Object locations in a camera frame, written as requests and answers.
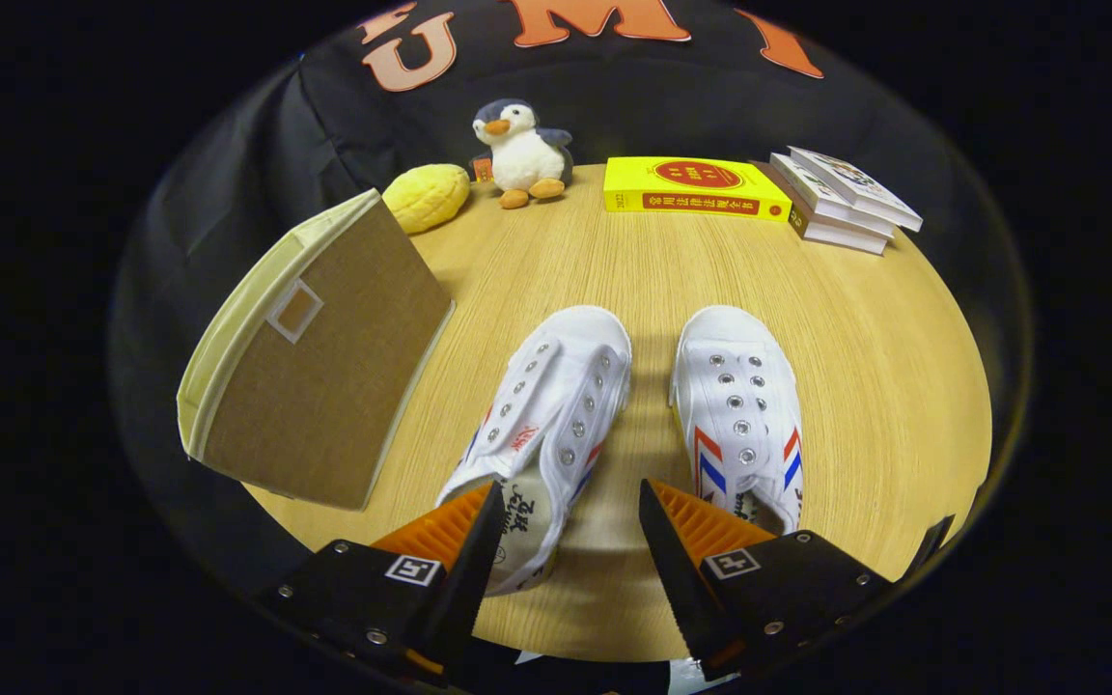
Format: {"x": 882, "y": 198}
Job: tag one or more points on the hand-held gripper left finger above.
{"x": 464, "y": 589}

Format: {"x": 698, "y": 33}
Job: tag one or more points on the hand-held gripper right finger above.
{"x": 681, "y": 589}

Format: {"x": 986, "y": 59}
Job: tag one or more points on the beige fabric storage box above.
{"x": 324, "y": 386}

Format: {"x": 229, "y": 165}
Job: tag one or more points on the white canvas shoe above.
{"x": 566, "y": 357}
{"x": 735, "y": 347}

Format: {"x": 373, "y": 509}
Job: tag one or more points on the yellow bun plush toy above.
{"x": 426, "y": 198}

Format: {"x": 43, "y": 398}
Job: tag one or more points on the yellow book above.
{"x": 691, "y": 179}

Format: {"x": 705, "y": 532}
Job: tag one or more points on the penguin plush toy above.
{"x": 527, "y": 159}

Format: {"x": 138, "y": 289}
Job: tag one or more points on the white illustrated book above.
{"x": 855, "y": 183}

